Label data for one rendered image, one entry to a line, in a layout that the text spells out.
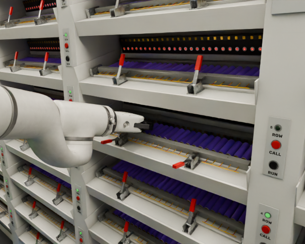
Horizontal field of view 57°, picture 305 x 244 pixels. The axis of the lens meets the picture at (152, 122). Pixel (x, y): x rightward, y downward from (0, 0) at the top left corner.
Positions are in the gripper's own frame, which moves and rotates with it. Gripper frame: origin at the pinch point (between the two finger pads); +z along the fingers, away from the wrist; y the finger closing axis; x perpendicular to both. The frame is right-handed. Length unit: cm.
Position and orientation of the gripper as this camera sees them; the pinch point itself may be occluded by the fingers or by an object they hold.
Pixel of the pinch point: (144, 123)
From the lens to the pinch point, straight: 88.6
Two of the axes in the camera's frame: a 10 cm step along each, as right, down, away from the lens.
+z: 6.4, 0.5, 7.6
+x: -1.6, 9.8, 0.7
